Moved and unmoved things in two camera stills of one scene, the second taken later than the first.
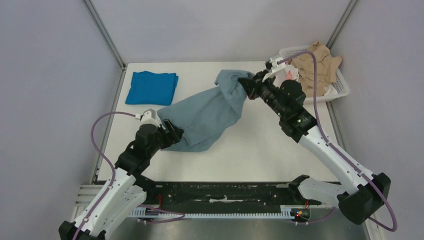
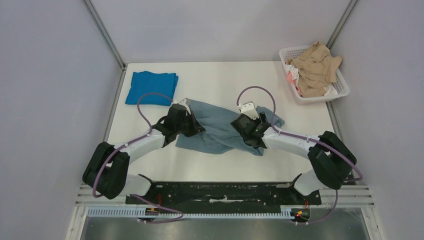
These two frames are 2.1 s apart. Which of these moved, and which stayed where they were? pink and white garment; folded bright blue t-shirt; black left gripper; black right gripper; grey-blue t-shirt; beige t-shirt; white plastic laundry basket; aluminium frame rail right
Moved: grey-blue t-shirt; black right gripper; black left gripper
Stayed: beige t-shirt; white plastic laundry basket; pink and white garment; aluminium frame rail right; folded bright blue t-shirt
